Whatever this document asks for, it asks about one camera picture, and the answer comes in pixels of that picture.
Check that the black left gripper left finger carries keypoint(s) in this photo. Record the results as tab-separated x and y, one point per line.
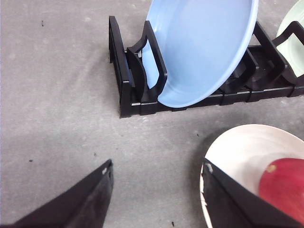
81	205

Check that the white plate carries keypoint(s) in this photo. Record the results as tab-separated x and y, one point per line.
244	151

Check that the red yellow pomegranate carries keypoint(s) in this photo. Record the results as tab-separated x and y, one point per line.
281	184

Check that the blue plate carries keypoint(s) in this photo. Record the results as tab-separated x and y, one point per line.
202	43

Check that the light green plate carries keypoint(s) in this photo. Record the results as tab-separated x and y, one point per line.
291	46

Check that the black plastic dish rack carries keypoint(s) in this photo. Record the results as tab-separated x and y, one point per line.
141	75

